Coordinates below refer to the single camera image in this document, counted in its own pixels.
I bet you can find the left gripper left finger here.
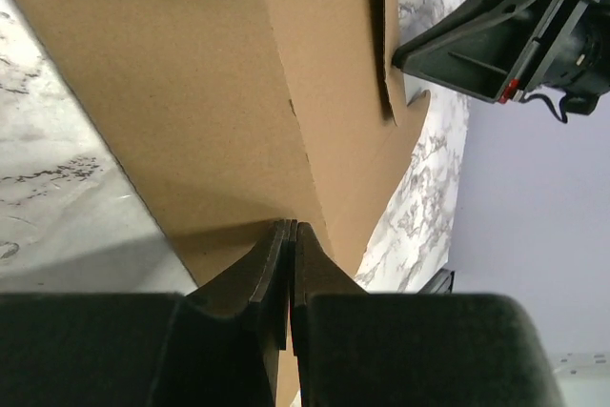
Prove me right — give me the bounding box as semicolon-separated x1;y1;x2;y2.
188;219;291;350

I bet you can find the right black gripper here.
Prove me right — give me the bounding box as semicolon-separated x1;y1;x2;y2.
392;0;609;116

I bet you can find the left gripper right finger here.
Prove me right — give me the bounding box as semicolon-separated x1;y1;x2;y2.
290;222;366;355

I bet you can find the brown cardboard box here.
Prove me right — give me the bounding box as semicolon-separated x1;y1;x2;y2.
0;0;433;407

